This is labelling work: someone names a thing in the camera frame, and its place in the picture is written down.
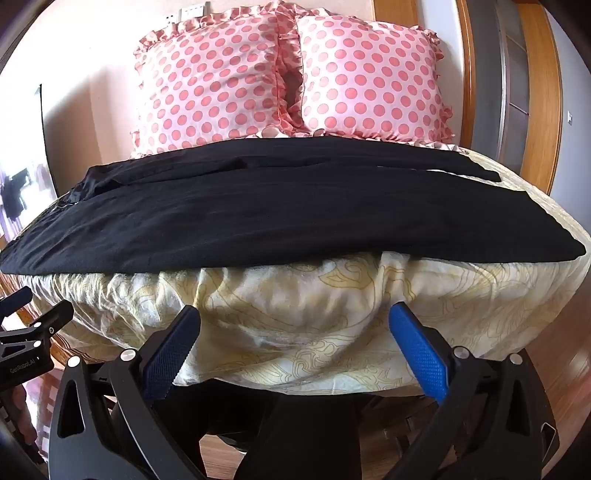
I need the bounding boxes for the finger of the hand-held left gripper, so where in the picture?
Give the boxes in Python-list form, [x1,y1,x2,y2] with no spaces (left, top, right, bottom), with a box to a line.
[0,286,33,322]
[27,300,76,341]

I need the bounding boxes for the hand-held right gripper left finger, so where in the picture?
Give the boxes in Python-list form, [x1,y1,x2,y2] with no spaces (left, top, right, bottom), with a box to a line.
[48,305,203,467]

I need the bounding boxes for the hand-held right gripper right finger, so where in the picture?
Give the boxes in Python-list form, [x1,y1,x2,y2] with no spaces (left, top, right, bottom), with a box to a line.
[388,302,561,463]

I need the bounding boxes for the black pants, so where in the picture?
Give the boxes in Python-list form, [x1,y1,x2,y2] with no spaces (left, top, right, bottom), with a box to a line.
[0,138,587,277]

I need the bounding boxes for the bed with yellow patterned bedspread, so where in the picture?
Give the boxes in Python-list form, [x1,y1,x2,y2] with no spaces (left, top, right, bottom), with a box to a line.
[0,141,591,398]

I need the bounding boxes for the black framed leaning mirror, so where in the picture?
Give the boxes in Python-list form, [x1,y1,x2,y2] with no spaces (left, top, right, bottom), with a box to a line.
[0,84,59,232]

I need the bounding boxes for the pink polka dot ruffled pillow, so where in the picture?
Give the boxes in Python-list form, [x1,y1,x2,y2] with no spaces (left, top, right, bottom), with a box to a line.
[130,2,305,158]
[277,2,458,146]

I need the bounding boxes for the grey door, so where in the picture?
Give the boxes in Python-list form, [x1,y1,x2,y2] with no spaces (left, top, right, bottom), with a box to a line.
[498,0,560,155]

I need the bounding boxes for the white wall socket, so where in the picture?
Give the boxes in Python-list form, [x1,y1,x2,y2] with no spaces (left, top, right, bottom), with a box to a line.
[180,2,212,20]

